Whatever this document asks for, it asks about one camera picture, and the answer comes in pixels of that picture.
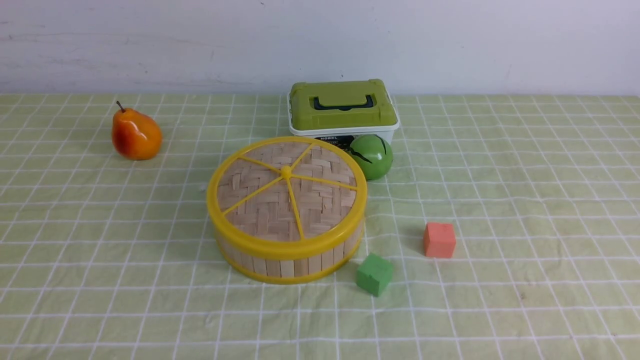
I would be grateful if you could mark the yellow bamboo steamer lid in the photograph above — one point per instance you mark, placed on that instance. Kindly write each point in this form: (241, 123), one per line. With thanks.
(288, 210)

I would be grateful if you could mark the green round toy fruit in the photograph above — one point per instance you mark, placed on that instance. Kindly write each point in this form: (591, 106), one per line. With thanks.
(373, 154)

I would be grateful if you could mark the green lidded white storage box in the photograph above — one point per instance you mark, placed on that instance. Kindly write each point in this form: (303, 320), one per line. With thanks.
(337, 112)

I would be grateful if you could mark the green foam cube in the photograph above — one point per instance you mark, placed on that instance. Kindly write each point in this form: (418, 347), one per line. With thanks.
(374, 274)

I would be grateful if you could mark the red foam cube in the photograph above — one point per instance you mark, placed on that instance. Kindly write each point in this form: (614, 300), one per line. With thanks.
(439, 240)

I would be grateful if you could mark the orange red pear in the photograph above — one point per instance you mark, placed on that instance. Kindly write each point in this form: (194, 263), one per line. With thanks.
(134, 135)

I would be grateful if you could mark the green checked tablecloth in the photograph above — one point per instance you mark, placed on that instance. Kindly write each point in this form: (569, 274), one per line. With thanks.
(106, 258)

